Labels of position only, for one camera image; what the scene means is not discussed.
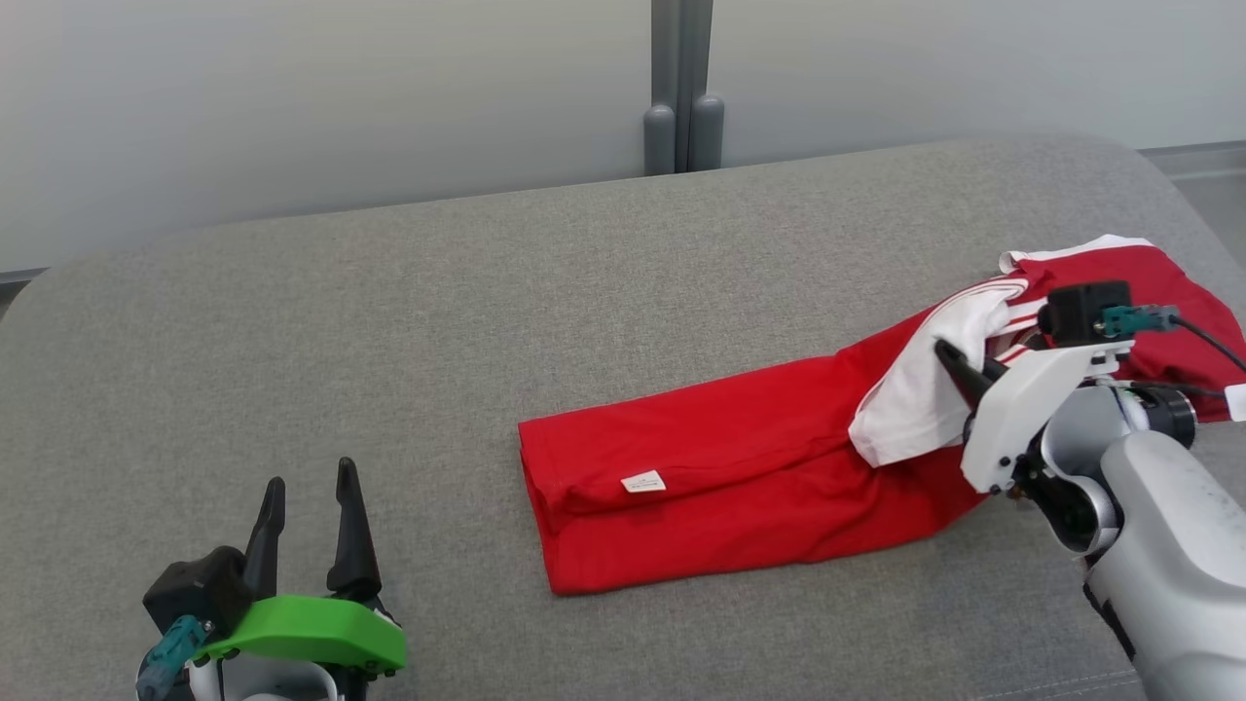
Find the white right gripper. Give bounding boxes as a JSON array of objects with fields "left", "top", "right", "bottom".
[{"left": 934, "top": 338, "right": 1136, "bottom": 496}]

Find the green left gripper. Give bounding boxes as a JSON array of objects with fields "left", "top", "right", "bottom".
[{"left": 199, "top": 457, "right": 408, "bottom": 675}]

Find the red and white basketball jersey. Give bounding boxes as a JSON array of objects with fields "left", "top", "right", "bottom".
[{"left": 517, "top": 276, "right": 1048, "bottom": 598}]

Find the grey double partition post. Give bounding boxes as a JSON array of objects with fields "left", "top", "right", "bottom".
[{"left": 641, "top": 0, "right": 727, "bottom": 177}]

